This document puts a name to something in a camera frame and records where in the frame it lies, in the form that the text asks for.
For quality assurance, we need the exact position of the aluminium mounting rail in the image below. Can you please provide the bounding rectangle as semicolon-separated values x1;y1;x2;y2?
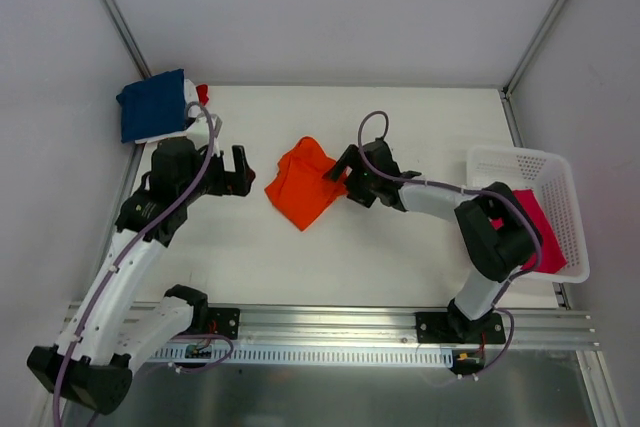
58;300;601;351

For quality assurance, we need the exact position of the magenta t shirt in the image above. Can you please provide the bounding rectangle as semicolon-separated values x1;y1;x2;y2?
488;189;567;274

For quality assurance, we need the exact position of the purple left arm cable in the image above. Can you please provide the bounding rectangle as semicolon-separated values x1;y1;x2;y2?
52;101;235;427

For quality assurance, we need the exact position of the folded blue t shirt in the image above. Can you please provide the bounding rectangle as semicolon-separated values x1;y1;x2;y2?
116;69;193;143

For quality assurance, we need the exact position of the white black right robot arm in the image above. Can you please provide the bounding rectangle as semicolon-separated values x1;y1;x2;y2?
324;138;543;343

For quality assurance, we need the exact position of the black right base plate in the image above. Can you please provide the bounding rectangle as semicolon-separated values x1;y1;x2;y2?
414;311;506;345

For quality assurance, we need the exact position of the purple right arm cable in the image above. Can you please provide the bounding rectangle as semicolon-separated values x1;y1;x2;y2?
358;111;545;383

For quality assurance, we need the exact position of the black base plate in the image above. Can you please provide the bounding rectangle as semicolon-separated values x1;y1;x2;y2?
187;307;241;340
414;311;506;345

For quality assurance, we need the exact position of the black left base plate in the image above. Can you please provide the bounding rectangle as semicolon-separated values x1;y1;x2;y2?
187;307;241;340

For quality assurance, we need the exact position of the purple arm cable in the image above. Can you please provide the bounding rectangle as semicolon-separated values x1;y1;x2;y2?
358;111;545;383
52;101;235;427

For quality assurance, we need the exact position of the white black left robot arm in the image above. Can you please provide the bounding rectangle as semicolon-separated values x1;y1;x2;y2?
27;137;255;415

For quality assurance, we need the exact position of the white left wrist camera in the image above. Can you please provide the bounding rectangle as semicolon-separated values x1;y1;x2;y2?
185;114;222;145

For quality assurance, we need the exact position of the white slotted cable duct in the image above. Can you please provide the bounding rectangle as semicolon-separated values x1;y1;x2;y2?
149;342;453;369

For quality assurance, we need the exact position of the white plastic basket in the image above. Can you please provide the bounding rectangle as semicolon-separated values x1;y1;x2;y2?
466;146;590;284

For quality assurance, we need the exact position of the folded white t shirt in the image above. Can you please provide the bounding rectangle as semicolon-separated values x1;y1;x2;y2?
134;79;203;145

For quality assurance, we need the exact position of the folded red t shirt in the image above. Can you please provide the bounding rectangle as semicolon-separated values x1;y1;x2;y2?
196;84;209;106

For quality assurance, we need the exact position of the orange t shirt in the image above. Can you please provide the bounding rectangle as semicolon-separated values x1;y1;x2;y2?
264;136;347;231

